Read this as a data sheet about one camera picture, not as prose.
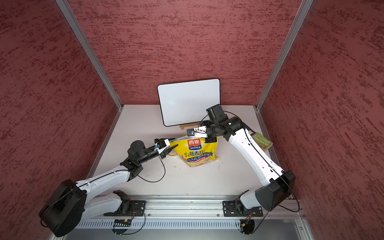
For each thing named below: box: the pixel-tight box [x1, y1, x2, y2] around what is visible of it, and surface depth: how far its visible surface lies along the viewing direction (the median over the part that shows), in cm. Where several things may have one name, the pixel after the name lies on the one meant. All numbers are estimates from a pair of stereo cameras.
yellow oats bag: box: [168, 137, 221, 168], surface depth 81 cm
